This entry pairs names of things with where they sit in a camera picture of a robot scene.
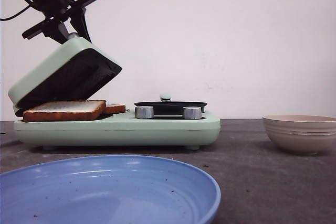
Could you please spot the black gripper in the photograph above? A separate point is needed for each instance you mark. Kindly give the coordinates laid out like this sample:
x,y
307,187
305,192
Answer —
x,y
56,13

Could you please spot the left silver control knob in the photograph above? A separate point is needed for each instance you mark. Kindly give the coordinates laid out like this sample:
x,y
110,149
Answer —
x,y
144,112

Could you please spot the small black frying pan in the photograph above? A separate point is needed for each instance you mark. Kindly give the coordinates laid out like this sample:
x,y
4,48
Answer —
x,y
168,107

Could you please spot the silver control knob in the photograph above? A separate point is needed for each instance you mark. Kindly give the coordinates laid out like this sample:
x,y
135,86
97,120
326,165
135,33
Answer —
x,y
192,112
144,112

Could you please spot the white bread slice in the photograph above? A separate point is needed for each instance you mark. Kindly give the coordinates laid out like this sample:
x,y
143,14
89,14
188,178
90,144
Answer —
x,y
65,111
114,109

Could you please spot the blue plastic plate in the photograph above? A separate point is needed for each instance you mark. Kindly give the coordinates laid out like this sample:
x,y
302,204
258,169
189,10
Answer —
x,y
109,189

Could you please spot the beige ribbed bowl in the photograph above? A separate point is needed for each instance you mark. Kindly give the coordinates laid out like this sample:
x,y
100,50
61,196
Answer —
x,y
304,134

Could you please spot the mint green breakfast maker base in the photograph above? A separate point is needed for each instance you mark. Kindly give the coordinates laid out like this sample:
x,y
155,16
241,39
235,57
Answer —
x,y
122,129

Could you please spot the right silver control knob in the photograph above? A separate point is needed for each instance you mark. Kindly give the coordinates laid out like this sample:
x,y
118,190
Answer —
x,y
192,112

